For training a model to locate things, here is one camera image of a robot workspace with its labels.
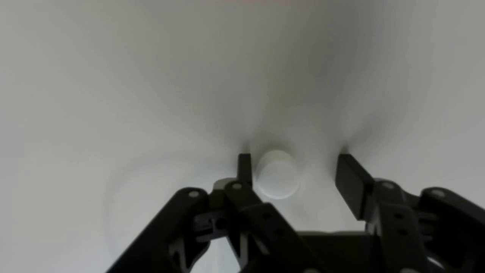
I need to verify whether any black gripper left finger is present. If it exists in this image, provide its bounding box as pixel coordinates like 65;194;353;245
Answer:
107;151;324;273

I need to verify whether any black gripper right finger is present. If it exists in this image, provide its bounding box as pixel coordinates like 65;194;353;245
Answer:
335;151;485;273

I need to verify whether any white bottle cap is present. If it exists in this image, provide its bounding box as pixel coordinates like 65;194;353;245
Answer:
253;147;300;200

